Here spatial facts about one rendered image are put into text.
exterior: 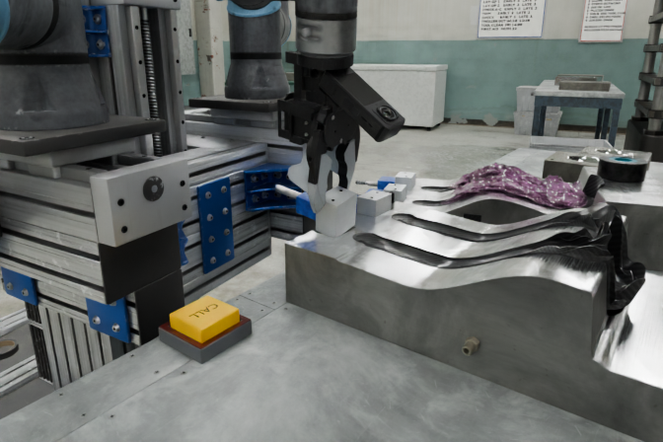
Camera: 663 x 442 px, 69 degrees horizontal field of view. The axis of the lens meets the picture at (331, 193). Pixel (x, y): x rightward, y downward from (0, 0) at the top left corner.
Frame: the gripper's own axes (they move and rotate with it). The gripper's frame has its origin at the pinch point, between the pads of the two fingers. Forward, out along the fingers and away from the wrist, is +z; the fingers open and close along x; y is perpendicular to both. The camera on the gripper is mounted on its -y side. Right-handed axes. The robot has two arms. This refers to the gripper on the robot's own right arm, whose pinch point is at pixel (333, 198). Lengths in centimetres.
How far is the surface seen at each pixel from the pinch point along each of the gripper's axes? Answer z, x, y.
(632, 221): 5.8, -33.3, -35.0
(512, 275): -3.7, 7.3, -27.1
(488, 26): 75, -700, 225
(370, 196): 3.7, -9.9, -0.2
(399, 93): 167, -584, 302
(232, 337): 10.0, 20.9, -0.7
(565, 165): 16, -77, -17
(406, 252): 4.4, -0.9, -11.8
